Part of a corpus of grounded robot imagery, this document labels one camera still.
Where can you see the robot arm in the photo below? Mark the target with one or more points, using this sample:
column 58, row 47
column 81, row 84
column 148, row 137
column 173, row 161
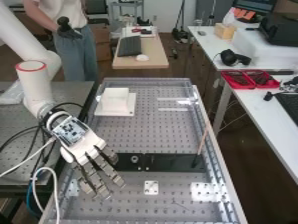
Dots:
column 30, row 83

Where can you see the clear box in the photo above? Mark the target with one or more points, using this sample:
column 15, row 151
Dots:
column 146, row 81

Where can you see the black keyboard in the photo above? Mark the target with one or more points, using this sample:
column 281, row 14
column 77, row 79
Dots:
column 129, row 46
column 290, row 105

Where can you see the small tan box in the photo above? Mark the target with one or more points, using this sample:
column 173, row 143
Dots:
column 225, row 31

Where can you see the small black device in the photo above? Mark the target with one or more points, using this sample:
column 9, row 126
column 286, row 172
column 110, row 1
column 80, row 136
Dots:
column 269, row 96

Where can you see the person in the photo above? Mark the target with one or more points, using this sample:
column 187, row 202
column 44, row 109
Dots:
column 74, row 50

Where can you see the thin stick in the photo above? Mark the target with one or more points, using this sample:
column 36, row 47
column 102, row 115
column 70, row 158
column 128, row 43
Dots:
column 203, row 138

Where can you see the black headphones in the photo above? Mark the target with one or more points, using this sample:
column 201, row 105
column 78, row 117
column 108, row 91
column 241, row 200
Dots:
column 227, row 57

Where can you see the small silver nut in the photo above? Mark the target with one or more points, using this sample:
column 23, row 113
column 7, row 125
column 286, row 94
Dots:
column 132, row 159

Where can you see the black plate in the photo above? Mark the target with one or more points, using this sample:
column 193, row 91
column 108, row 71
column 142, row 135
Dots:
column 173, row 163

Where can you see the red tray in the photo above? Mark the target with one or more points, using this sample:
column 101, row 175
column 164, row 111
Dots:
column 226, row 76
column 273, row 83

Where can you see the black handheld device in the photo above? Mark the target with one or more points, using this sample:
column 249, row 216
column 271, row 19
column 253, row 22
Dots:
column 65, row 28

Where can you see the white desk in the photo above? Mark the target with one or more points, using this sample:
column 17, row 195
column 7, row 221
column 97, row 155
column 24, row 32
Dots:
column 266, row 116
column 207, row 50

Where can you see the white mouse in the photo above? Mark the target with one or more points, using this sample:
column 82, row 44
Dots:
column 142, row 58

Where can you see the small white box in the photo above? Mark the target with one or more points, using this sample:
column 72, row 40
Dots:
column 116, row 100

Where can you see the white square part with hole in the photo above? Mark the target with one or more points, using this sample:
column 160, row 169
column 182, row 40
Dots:
column 148, row 190

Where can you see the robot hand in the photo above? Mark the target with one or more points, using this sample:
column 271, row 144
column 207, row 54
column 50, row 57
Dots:
column 81, row 146

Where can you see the black case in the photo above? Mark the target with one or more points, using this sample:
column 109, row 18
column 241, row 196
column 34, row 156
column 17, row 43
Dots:
column 281, row 31

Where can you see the wooden desk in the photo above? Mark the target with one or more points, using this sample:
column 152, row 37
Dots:
column 150, row 56

